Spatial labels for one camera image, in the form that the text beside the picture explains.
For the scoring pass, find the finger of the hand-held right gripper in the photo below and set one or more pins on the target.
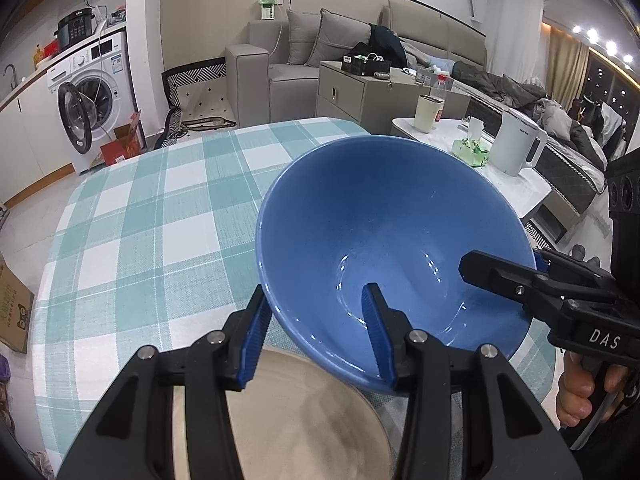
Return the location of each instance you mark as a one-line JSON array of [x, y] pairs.
[[500, 272], [565, 266]]

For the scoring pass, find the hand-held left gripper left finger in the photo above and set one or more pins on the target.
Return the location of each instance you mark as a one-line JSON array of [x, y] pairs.
[[252, 340]]

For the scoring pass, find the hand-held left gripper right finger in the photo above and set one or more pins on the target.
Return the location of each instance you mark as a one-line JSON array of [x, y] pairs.
[[375, 335]]

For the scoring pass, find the cream plate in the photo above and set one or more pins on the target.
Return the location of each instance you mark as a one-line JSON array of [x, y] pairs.
[[300, 420]]

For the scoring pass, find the blue bowl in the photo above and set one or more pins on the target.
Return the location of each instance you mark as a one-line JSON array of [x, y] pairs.
[[375, 210]]

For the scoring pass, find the person's right forearm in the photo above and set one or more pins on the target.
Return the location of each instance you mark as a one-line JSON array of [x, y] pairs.
[[615, 460]]

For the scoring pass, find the person's right hand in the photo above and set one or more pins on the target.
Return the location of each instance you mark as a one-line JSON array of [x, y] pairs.
[[575, 390]]

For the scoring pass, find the white marble coffee table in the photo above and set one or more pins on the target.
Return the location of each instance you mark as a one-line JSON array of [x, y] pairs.
[[520, 190]]

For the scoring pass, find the green tissue packet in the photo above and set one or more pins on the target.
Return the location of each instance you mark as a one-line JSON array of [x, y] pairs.
[[472, 152]]

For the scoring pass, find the white electric kettle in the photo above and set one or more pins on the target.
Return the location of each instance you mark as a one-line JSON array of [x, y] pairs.
[[515, 142]]

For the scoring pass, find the bed with dark duvet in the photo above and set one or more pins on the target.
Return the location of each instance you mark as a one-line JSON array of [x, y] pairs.
[[550, 120]]

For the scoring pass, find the white standing card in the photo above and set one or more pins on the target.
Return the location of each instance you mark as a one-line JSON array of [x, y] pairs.
[[475, 127]]

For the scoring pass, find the teal checked tablecloth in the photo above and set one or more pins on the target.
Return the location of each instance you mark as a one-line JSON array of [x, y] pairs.
[[150, 210]]

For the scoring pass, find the cream tumbler cup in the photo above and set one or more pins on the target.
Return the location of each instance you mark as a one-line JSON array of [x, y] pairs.
[[427, 115]]

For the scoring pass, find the clear bottle red cap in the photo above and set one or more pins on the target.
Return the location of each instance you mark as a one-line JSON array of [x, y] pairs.
[[442, 95]]

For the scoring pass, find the tan curtain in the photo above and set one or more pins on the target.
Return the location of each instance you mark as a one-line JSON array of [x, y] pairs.
[[567, 60]]

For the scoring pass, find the red cardboard box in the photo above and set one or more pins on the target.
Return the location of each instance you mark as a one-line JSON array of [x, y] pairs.
[[122, 147]]

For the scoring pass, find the grey drawer cabinet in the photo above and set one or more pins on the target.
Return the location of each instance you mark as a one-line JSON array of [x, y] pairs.
[[350, 95]]

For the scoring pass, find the brown cardboard box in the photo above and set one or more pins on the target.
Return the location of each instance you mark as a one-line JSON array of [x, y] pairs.
[[15, 310]]

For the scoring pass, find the black open box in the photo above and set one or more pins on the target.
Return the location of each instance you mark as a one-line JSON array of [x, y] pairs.
[[365, 66]]

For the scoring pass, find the grey sofa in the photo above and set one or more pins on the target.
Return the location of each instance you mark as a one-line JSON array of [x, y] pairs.
[[250, 85]]

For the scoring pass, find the dark jacket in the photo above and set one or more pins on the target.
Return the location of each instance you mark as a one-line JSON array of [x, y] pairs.
[[385, 42]]

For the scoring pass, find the grey cushion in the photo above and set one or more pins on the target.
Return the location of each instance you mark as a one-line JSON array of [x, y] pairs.
[[300, 37], [340, 40]]

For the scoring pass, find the white kitchen base cabinets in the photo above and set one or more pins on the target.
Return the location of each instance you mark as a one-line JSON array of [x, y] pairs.
[[30, 135]]

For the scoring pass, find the white washing machine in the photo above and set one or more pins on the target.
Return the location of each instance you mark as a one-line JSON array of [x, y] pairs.
[[100, 75]]

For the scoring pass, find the small red box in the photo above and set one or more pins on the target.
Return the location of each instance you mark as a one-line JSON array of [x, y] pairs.
[[51, 47]]

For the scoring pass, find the yellow bottle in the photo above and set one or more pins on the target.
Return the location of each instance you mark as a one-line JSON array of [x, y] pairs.
[[38, 55]]

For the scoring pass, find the black pressure cooker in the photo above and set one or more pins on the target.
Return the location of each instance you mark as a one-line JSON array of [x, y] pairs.
[[75, 30]]

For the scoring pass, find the kitchen faucet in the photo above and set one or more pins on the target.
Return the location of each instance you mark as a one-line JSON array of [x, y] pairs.
[[10, 74]]

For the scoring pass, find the white wall device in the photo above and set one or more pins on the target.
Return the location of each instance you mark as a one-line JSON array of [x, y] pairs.
[[267, 7]]

